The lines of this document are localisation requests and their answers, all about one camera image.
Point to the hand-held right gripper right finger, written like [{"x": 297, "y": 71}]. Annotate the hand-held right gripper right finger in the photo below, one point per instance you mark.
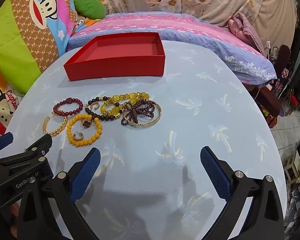
[{"x": 215, "y": 172}]

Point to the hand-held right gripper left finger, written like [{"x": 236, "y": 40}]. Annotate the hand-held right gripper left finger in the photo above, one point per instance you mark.
[{"x": 86, "y": 172}]

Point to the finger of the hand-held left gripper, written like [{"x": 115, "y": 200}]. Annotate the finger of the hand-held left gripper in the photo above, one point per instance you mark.
[
  {"x": 4, "y": 140},
  {"x": 39, "y": 145}
]

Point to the gold bangle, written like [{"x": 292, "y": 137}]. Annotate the gold bangle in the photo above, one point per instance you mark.
[{"x": 160, "y": 112}]

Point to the red cardboard box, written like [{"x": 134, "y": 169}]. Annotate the red cardboard box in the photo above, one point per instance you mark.
[{"x": 114, "y": 67}]

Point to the gold hoop earring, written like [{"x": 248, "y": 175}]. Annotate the gold hoop earring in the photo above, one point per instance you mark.
[{"x": 77, "y": 137}]

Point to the light blue palm tablecloth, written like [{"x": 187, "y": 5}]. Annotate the light blue palm tablecloth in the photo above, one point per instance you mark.
[{"x": 190, "y": 130}]

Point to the white plastic stool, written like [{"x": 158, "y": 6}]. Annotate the white plastic stool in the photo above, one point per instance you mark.
[{"x": 294, "y": 165}]

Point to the colourful cartoon monkey blanket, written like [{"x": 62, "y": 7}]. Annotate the colourful cartoon monkey blanket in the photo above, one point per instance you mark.
[{"x": 27, "y": 30}]

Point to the dark metal chair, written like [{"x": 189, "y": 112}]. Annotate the dark metal chair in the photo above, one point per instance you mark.
[{"x": 285, "y": 55}]

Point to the pink and blue floral pillow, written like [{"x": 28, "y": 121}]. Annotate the pink and blue floral pillow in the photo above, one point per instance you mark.
[{"x": 202, "y": 30}]

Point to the green cushion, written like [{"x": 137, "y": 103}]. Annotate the green cushion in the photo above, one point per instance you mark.
[{"x": 89, "y": 6}]

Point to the folded pink quilt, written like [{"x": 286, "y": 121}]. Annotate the folded pink quilt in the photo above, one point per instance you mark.
[{"x": 242, "y": 27}]

